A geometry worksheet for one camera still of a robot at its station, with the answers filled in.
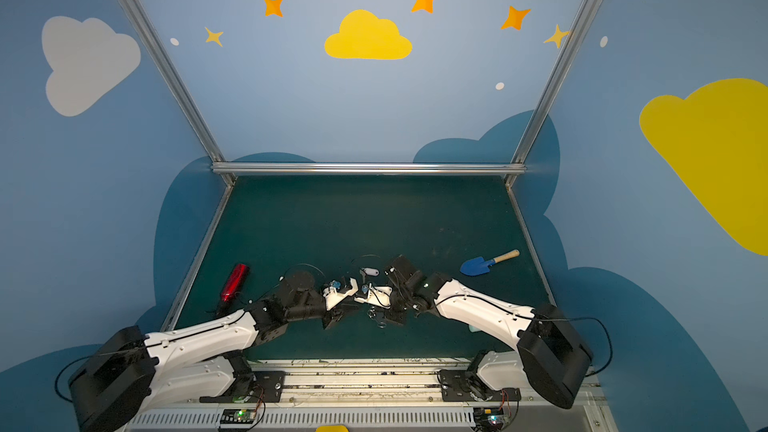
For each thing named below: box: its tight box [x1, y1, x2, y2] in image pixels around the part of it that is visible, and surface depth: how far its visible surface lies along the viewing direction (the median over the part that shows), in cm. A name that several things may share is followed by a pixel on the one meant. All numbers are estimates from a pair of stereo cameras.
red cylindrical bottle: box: [222, 263, 247, 302], surface depth 92 cm
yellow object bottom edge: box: [316, 425, 350, 432], surface depth 70 cm
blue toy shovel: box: [460, 249, 521, 276], surface depth 100 cm
